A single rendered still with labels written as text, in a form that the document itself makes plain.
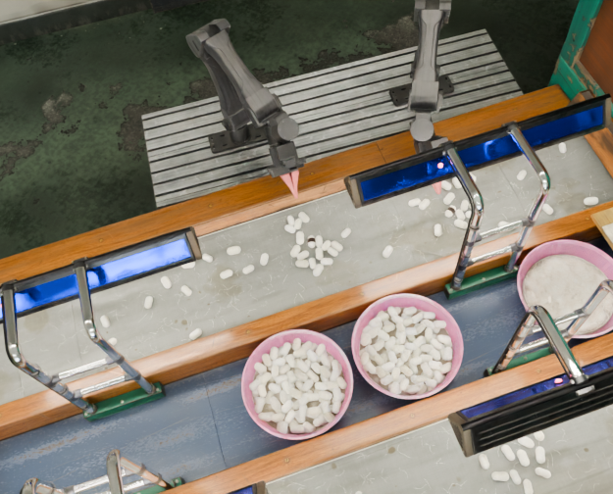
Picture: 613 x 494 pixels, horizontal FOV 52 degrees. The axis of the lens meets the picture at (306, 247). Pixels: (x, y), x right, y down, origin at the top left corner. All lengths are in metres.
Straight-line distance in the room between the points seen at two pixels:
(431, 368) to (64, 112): 2.29
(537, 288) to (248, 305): 0.74
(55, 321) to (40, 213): 1.24
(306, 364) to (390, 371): 0.21
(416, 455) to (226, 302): 0.60
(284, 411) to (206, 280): 0.41
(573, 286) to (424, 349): 0.42
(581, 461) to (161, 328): 1.04
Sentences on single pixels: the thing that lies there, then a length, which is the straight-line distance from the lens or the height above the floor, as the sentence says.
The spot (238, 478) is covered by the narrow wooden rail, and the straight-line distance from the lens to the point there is 1.49.
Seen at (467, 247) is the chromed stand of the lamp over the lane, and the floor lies 0.94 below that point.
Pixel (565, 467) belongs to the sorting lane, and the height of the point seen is 0.74.
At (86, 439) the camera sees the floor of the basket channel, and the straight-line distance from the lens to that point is 1.71.
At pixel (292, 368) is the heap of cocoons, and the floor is 0.72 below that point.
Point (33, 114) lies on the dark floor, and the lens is 3.35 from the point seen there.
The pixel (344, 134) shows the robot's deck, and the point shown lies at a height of 0.67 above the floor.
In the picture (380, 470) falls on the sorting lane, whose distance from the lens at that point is 1.50.
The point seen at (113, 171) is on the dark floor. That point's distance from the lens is 2.96.
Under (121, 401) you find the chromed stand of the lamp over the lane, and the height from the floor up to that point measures 0.72.
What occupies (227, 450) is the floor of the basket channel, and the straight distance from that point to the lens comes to 1.60.
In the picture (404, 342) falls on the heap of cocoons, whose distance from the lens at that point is 1.59.
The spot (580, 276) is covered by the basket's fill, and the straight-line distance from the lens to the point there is 1.74.
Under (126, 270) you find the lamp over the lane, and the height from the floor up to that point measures 1.07.
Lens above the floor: 2.22
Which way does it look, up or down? 61 degrees down
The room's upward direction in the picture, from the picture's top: 9 degrees counter-clockwise
